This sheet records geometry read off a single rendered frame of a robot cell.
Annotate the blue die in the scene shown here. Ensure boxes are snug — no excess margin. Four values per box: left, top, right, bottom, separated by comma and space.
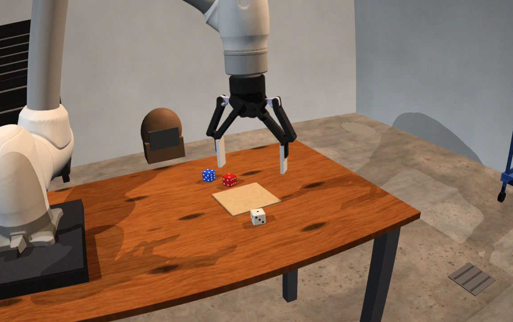
202, 169, 216, 182

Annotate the beige square mat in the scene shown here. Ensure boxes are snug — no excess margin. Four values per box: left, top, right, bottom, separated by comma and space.
212, 182, 282, 217

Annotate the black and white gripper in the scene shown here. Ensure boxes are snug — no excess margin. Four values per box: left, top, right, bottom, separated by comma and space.
206, 74, 297, 174

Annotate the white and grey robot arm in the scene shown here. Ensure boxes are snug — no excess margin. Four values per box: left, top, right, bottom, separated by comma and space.
0, 0, 269, 256

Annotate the red die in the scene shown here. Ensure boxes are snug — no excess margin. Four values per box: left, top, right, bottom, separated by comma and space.
222, 173, 236, 187

